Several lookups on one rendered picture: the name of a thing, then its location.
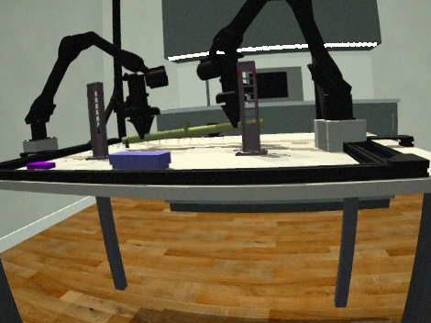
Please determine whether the purple flat block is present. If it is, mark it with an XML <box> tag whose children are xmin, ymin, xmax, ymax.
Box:
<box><xmin>27</xmin><ymin>161</ymin><xmax>56</xmax><ymax>170</ymax></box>

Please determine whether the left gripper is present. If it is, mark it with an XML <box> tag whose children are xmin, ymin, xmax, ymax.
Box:
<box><xmin>215</xmin><ymin>73</ymin><xmax>240</xmax><ymax>128</ymax></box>

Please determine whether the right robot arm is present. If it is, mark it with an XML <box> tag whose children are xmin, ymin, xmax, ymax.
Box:
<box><xmin>25</xmin><ymin>31</ymin><xmax>169</xmax><ymax>140</ymax></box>

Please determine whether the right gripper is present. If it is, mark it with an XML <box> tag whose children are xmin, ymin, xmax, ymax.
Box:
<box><xmin>118</xmin><ymin>90</ymin><xmax>160</xmax><ymax>139</ymax></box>

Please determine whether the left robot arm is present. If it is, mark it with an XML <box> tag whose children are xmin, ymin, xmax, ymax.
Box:
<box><xmin>196</xmin><ymin>0</ymin><xmax>356</xmax><ymax>120</ymax></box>

